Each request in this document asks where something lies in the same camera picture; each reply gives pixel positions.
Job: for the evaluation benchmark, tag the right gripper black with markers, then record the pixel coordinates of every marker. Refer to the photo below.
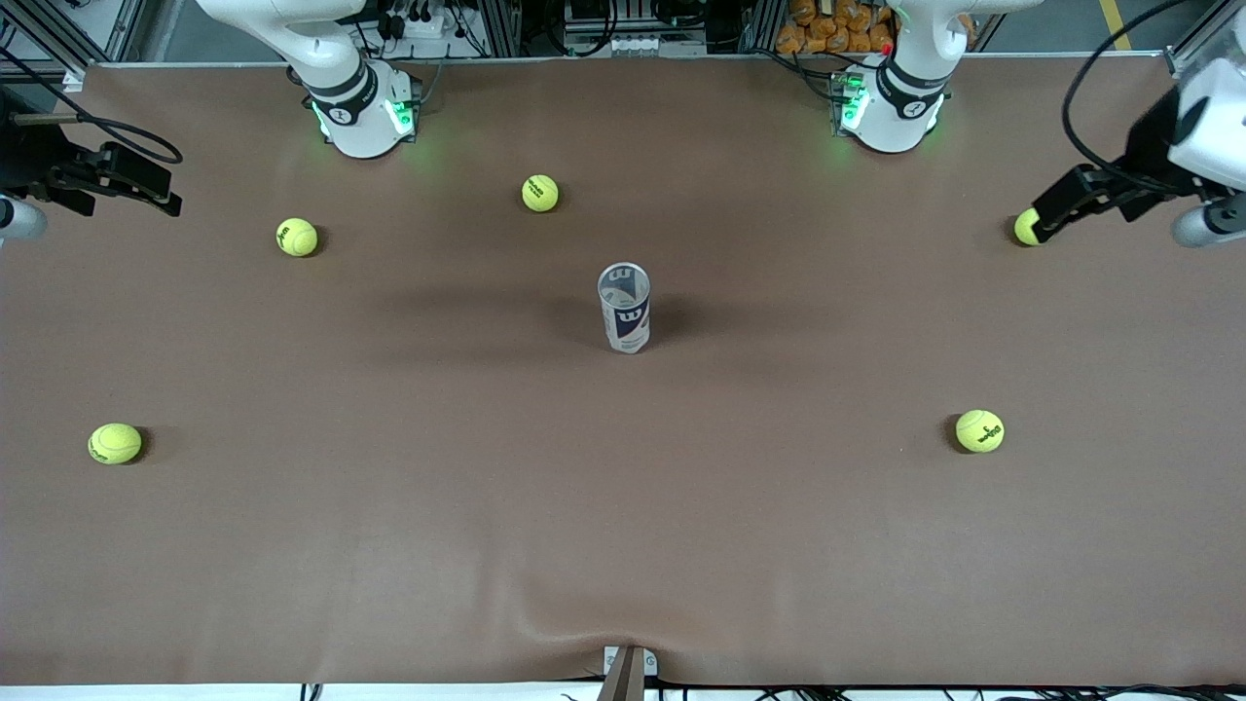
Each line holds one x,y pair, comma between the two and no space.
27,156

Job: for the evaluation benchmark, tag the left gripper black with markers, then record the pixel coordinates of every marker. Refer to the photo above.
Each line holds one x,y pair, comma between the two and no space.
1152,144

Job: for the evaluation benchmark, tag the clear tennis ball can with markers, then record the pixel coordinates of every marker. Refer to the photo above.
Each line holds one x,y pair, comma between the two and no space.
625,316

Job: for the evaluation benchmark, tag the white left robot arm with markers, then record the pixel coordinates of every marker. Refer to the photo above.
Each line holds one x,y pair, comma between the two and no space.
905,107

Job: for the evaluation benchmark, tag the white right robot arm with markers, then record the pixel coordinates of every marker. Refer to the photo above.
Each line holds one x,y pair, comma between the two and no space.
355,107

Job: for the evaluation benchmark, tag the yellow tennis ball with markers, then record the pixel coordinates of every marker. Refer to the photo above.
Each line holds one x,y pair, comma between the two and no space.
540,193
115,443
979,430
1022,226
297,237

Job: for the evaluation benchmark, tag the white power strip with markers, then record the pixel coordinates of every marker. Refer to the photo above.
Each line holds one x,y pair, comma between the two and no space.
428,24

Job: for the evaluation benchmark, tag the orange packets pile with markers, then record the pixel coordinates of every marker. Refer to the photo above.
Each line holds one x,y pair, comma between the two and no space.
827,34

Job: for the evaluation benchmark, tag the grey control box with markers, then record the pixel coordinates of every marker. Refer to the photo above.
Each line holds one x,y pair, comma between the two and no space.
633,44

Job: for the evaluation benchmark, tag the brown table mat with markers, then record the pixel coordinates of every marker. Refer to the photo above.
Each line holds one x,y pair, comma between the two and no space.
623,506

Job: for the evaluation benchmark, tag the small white corner bracket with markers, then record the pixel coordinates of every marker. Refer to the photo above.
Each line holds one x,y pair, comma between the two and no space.
1183,60
74,80

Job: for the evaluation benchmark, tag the aluminium frame profile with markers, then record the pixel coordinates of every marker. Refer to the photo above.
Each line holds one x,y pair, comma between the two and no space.
1202,34
117,24

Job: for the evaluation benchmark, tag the aluminium frame post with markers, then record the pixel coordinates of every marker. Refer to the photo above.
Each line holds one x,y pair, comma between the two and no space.
501,24
759,24

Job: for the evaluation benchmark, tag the metal table clamp bracket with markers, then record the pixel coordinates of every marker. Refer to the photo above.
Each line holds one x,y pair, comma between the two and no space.
628,682

